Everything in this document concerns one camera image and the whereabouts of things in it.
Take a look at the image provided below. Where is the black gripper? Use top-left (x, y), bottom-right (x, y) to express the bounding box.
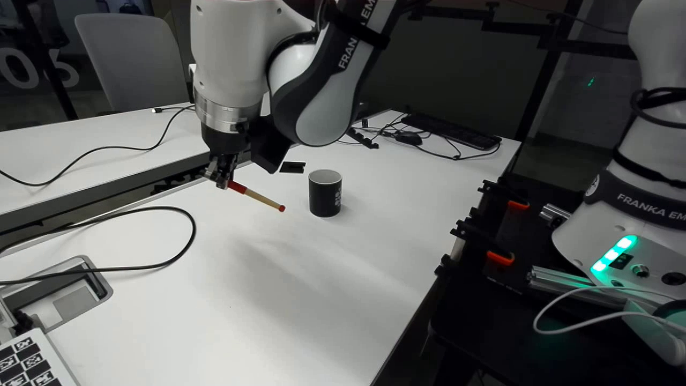
top-left (200, 125), bottom-right (253, 191)

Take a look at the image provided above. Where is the red capped tan pen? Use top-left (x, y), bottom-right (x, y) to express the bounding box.
top-left (226, 178), bottom-right (290, 218)

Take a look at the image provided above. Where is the black mug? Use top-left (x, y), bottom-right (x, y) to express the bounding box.
top-left (306, 167), bottom-right (346, 219)

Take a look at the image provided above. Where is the white chair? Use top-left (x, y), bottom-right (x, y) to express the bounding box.
top-left (74, 11), bottom-right (192, 115)

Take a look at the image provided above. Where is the black keyboard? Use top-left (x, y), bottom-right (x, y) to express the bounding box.
top-left (400, 109), bottom-right (504, 153)

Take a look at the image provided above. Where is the black white calibration board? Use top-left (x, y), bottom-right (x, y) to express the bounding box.
top-left (0, 327), bottom-right (82, 386)

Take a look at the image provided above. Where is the black robot mounting cart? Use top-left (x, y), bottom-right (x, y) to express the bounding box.
top-left (427, 133), bottom-right (686, 386)

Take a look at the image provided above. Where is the black looped cable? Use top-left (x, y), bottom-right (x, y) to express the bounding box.
top-left (0, 205), bottom-right (200, 289)

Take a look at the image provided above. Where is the long black desk cable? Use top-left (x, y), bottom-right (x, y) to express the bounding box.
top-left (0, 104), bottom-right (211, 191)

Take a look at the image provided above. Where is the grey metal cable box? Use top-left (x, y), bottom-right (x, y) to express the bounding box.
top-left (0, 254), bottom-right (116, 334)

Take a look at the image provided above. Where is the red clamp handle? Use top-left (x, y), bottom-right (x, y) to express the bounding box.
top-left (485, 249), bottom-right (517, 270)
top-left (504, 197), bottom-right (534, 218)

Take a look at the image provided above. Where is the black metal frame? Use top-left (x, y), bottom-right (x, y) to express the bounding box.
top-left (407, 0), bottom-right (641, 145)

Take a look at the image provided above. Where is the white cable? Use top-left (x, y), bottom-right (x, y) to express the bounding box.
top-left (529, 284), bottom-right (686, 340)

